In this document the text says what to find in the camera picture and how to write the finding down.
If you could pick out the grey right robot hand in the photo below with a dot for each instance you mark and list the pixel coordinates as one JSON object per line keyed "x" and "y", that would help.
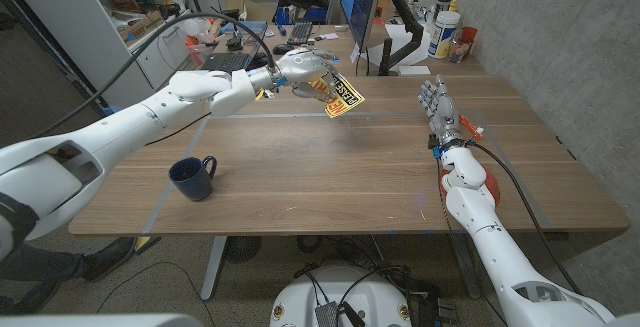
{"x": 442, "y": 114}

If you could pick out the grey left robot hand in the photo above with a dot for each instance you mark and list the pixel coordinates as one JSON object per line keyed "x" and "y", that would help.
{"x": 305, "y": 67}

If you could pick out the yellow new driver bumper sticker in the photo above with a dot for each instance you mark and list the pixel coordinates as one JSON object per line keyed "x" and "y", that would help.
{"x": 347, "y": 99}

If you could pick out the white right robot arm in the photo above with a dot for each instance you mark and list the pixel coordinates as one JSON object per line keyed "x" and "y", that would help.
{"x": 500, "y": 257}

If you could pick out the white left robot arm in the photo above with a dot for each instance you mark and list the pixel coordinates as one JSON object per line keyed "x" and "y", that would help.
{"x": 125, "y": 127}

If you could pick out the dark blue mug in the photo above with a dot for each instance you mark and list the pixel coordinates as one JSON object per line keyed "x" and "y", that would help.
{"x": 192, "y": 182}

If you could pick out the black computer mouse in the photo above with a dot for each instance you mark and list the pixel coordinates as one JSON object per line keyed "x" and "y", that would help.
{"x": 283, "y": 48}

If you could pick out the black keyboard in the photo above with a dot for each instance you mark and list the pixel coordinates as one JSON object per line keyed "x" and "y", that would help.
{"x": 300, "y": 33}

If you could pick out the flat white box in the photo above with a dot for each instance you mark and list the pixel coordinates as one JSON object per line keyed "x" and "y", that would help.
{"x": 414, "y": 70}

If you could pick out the blue storage bin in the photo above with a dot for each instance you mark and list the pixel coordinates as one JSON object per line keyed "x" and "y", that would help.
{"x": 315, "y": 14}

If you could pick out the red plastic cup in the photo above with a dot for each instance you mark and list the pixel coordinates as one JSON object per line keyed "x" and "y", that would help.
{"x": 465, "y": 42}

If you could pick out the open laptop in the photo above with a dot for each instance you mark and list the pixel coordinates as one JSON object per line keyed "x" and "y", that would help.
{"x": 227, "y": 62}

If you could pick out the white wipes canister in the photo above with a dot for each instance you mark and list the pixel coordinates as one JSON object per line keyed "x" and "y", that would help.
{"x": 442, "y": 34}

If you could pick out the white paper sheet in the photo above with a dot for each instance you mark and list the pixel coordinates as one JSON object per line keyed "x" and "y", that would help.
{"x": 400, "y": 42}

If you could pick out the computer monitor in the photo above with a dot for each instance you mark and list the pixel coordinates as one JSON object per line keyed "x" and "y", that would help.
{"x": 360, "y": 2}

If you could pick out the red round disc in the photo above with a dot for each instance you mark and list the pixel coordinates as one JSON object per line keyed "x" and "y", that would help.
{"x": 494, "y": 187}

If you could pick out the yellow bottle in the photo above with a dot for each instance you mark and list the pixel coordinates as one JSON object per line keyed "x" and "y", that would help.
{"x": 453, "y": 6}

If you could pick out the grey table leg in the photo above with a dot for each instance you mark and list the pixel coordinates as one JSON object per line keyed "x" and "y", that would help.
{"x": 214, "y": 267}
{"x": 465, "y": 267}

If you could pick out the cardboard box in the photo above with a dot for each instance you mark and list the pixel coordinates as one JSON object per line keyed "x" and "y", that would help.
{"x": 140, "y": 27}

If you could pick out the round black floor fan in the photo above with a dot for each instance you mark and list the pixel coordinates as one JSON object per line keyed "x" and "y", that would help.
{"x": 242, "y": 249}

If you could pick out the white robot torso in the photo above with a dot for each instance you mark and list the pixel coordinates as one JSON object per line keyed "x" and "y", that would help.
{"x": 370, "y": 297}

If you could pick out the white shelf cabinet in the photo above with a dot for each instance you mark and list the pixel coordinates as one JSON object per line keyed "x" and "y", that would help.
{"x": 90, "y": 22}

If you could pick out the black leather shoe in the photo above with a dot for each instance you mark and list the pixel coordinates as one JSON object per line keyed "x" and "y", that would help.
{"x": 107, "y": 259}

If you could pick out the dark trouser leg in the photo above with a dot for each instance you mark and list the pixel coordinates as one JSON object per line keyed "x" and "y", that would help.
{"x": 50, "y": 267}

